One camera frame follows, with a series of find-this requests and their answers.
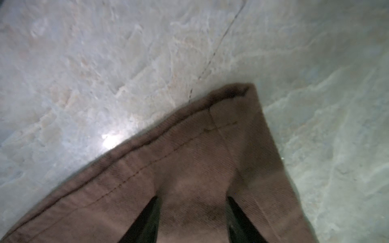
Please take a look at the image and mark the brown trousers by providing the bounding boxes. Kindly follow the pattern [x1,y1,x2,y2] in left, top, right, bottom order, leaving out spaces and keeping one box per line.
[2,84,317,243]

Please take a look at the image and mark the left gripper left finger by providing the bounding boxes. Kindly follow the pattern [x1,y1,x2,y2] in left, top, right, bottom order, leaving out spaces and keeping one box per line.
[118,196,161,243]

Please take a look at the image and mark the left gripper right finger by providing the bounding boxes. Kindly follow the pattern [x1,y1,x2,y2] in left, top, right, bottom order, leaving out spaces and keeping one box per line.
[226,196,267,243]

